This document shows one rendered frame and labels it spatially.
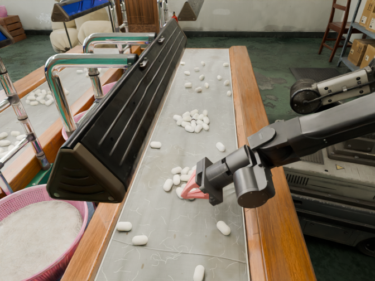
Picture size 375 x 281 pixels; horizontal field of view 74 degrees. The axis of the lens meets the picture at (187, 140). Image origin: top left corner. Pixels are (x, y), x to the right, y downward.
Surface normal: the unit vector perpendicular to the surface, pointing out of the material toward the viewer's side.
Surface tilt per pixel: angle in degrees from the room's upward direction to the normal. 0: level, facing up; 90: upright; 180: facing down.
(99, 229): 0
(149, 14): 90
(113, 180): 58
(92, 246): 0
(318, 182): 90
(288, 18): 91
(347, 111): 39
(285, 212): 0
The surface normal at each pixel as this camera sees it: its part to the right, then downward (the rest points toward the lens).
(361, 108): -0.62, -0.54
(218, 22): -0.15, 0.57
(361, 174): -0.03, -0.81
